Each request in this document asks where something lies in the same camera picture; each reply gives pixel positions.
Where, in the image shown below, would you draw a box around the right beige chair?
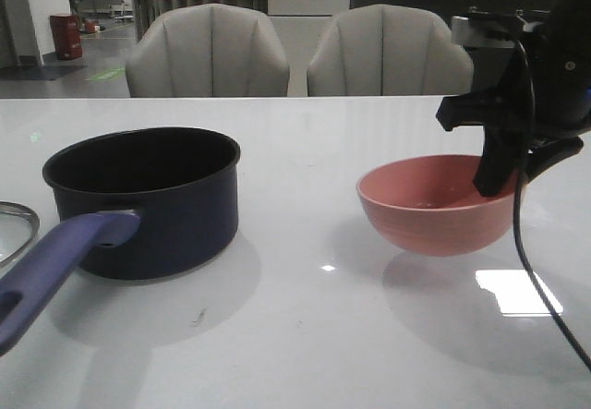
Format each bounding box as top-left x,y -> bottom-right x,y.
307,4 -> 474,97

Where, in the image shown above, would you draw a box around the left beige chair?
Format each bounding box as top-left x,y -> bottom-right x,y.
126,4 -> 290,98

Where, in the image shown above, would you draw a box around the pink bowl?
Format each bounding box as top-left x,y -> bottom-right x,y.
356,154 -> 517,257

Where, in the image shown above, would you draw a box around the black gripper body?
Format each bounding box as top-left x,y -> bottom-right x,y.
436,0 -> 590,141

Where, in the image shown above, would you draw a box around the glass lid blue knob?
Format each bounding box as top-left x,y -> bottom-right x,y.
1,201 -> 40,268

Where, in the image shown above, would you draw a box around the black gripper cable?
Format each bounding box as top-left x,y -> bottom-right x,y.
511,39 -> 591,373

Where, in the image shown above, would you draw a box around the dark blue saucepan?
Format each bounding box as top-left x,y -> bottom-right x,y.
1,126 -> 241,352

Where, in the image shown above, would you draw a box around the red trash bin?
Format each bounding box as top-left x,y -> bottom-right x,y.
50,14 -> 83,60

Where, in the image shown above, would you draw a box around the dark floor mat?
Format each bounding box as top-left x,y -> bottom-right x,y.
1,66 -> 85,81

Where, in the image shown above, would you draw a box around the beige chair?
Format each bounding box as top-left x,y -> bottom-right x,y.
126,4 -> 290,98
307,4 -> 474,97

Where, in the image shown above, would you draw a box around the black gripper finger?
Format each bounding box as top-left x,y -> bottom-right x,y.
525,137 -> 584,182
473,126 -> 529,198

